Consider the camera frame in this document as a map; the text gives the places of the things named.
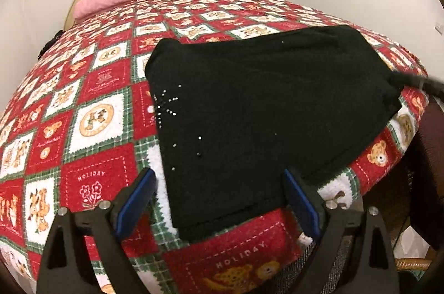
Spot red checkered printed blanket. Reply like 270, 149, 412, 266
0, 0, 431, 294

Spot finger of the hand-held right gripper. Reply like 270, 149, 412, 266
390, 71, 444, 97

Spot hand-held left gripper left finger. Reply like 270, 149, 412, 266
36, 167, 157, 294

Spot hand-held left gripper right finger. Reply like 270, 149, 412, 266
282, 168, 401, 294

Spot wicker furniture piece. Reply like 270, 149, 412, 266
395, 257, 432, 271

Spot black pants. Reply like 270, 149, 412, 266
143, 25, 403, 243

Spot dark brown chair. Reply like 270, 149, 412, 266
393, 96, 444, 251

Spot black object beside bed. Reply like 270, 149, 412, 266
36, 30, 65, 60

